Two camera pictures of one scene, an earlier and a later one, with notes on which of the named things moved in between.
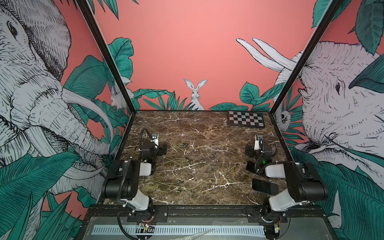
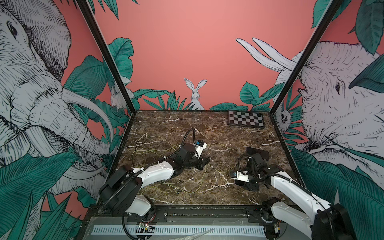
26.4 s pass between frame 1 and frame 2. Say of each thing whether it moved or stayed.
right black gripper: moved
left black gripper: moved
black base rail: stayed
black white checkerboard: stayed
